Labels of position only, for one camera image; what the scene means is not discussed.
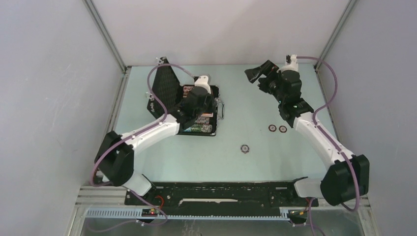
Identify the silver case handle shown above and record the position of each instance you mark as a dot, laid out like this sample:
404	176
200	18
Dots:
221	109

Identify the black poker case base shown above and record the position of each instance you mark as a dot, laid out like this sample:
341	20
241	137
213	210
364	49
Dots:
213	121

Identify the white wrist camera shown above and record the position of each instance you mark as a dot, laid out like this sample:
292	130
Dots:
202	81
291	63

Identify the pink chip row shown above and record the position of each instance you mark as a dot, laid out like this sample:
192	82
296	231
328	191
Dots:
202	120

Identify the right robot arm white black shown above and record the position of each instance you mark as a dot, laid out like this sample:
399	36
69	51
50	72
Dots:
347	176

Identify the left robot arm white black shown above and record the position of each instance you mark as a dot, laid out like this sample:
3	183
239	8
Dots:
116	155

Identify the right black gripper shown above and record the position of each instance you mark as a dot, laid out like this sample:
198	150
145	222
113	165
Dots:
264	69

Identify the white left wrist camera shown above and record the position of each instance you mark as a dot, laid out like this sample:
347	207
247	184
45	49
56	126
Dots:
202	81

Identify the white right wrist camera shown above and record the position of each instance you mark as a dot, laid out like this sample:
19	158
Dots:
291	63

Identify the poker chip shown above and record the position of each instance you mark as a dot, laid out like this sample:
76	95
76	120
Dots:
245	149
282	129
272	128

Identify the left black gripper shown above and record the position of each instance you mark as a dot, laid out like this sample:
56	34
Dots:
212	102

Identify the white cable duct strip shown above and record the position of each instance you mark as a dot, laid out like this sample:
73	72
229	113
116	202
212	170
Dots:
139	213

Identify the blue green chip row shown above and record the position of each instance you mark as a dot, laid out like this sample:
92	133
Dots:
199	128

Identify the aluminium rail frame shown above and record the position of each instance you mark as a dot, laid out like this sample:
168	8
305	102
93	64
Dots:
109	196

